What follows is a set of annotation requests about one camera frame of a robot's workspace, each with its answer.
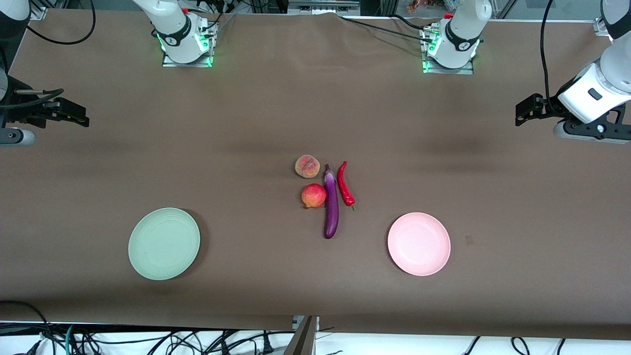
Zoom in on red chili pepper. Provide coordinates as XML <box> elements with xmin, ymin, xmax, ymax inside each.
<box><xmin>337</xmin><ymin>161</ymin><xmax>356</xmax><ymax>212</ymax></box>

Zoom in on long purple eggplant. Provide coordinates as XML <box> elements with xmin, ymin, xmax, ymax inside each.
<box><xmin>323</xmin><ymin>164</ymin><xmax>340</xmax><ymax>240</ymax></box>

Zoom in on fuzzy orange peach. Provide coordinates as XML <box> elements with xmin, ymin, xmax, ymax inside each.
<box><xmin>295</xmin><ymin>154</ymin><xmax>321</xmax><ymax>179</ymax></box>

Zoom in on brown table cover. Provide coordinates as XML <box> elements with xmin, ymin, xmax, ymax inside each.
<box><xmin>0</xmin><ymin>9</ymin><xmax>631</xmax><ymax>341</ymax></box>

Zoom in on light green round plate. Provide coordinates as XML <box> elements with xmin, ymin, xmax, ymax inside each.
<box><xmin>128</xmin><ymin>207</ymin><xmax>201</xmax><ymax>281</ymax></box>

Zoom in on pink round plate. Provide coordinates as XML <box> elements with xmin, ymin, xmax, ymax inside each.
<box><xmin>387</xmin><ymin>212</ymin><xmax>451</xmax><ymax>277</ymax></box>

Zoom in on red apple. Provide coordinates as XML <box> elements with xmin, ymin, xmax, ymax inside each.
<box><xmin>301</xmin><ymin>183</ymin><xmax>327</xmax><ymax>209</ymax></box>

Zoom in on silver metal control box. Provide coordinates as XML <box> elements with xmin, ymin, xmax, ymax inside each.
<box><xmin>287</xmin><ymin>0</ymin><xmax>361</xmax><ymax>15</ymax></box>

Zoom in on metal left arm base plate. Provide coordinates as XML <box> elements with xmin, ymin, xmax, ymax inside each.
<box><xmin>421</xmin><ymin>27</ymin><xmax>475</xmax><ymax>75</ymax></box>

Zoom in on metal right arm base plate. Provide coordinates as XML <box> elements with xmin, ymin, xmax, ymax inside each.
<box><xmin>162</xmin><ymin>20</ymin><xmax>216</xmax><ymax>68</ymax></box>

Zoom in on black base power cable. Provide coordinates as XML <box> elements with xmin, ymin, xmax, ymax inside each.
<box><xmin>340</xmin><ymin>16</ymin><xmax>434</xmax><ymax>42</ymax></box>

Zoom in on black looped floor cable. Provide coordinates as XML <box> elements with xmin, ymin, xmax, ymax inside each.
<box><xmin>0</xmin><ymin>300</ymin><xmax>56</xmax><ymax>355</ymax></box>

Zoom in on dark table support post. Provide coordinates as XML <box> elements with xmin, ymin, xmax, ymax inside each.
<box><xmin>292</xmin><ymin>316</ymin><xmax>321</xmax><ymax>355</ymax></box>

